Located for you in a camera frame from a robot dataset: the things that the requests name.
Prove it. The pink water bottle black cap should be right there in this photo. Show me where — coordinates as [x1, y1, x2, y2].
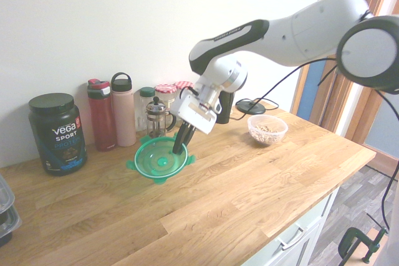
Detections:
[110, 72, 137, 148]

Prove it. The clear jar green lid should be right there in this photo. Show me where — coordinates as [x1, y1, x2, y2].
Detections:
[138, 87, 156, 132]

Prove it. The black Vega protein tub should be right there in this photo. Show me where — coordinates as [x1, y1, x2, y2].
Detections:
[27, 92, 89, 177]

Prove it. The tall jar red checkered lid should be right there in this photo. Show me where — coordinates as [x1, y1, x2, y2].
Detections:
[173, 80, 196, 105]
[155, 83, 178, 114]

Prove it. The black round stand base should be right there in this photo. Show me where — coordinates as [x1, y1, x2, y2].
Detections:
[235, 98, 266, 115]

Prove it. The black cable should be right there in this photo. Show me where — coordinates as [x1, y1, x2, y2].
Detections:
[229, 57, 399, 232]

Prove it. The black shaker bottle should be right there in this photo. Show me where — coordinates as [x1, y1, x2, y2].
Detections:
[214, 90, 235, 125]

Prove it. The wooden door frame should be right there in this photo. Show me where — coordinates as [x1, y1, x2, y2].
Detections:
[291, 0, 399, 183]

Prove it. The green metal clamp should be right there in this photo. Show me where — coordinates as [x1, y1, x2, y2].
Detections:
[338, 213, 390, 264]

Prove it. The glass French press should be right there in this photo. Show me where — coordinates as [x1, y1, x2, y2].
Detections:
[145, 96, 178, 140]

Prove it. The green round container lid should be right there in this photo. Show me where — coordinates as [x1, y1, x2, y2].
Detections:
[125, 133, 196, 185]

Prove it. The clear plastic tray container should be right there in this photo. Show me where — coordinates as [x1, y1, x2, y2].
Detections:
[0, 205, 23, 247]
[0, 174, 16, 214]

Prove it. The red water bottle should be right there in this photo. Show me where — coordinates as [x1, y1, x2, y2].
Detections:
[87, 78, 118, 153]

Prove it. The clear plastic food container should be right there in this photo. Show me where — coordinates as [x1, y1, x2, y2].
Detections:
[247, 114, 289, 148]

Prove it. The pale green cabinet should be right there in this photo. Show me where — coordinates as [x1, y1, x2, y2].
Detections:
[246, 184, 340, 266]

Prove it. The metal drawer handle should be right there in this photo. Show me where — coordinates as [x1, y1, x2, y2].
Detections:
[276, 225, 305, 250]

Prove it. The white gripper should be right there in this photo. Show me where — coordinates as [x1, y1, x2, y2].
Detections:
[169, 93, 218, 155]

